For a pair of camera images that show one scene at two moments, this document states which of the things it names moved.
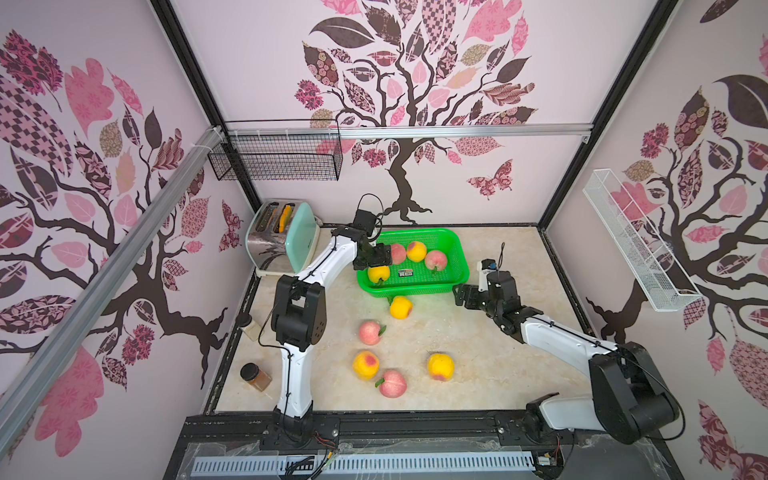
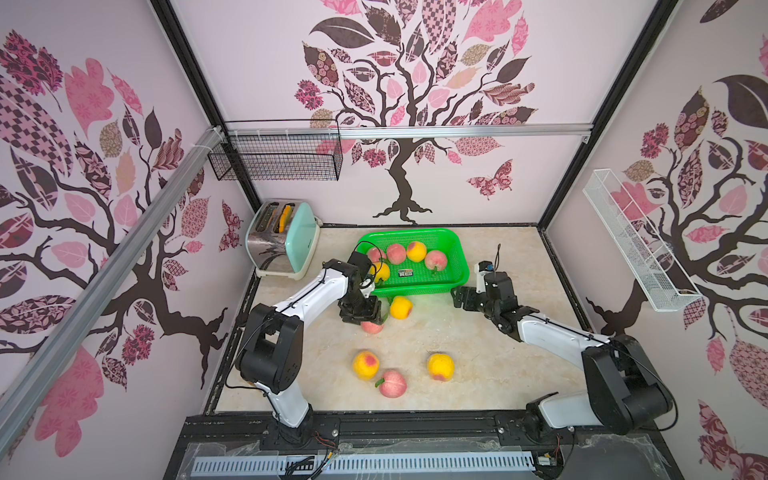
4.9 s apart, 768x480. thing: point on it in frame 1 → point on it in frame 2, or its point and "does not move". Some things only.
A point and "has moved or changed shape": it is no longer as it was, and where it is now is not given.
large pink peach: (398, 253) does not move
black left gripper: (381, 257) → (370, 313)
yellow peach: (440, 366) does not move
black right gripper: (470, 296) does not move
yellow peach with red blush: (416, 251) does not move
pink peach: (369, 332) has moved or changed shape
